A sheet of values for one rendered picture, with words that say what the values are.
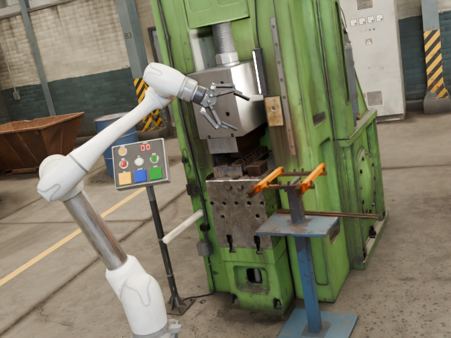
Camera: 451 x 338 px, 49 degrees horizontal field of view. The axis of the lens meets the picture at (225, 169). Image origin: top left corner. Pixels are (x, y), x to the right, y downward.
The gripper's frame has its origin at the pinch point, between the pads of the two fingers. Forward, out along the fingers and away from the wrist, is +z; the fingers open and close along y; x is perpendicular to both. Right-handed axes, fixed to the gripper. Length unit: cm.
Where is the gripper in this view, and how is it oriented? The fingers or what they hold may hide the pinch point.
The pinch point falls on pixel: (240, 113)
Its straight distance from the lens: 203.5
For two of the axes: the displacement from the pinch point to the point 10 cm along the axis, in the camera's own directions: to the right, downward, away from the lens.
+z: 9.1, 4.0, 1.2
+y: -3.8, 9.1, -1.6
